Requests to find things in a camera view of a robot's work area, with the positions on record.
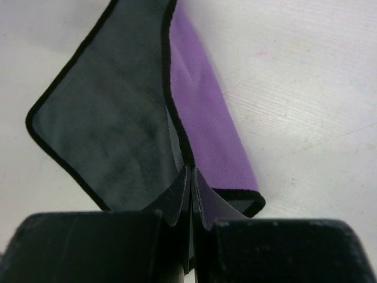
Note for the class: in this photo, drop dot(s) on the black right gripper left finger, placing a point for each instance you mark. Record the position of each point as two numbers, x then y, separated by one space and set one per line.
149 245

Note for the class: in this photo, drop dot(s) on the dark grey purple cloth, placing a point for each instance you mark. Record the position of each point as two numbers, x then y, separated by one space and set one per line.
137 109

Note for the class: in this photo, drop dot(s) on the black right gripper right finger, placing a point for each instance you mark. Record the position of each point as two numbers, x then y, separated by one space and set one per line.
229 247

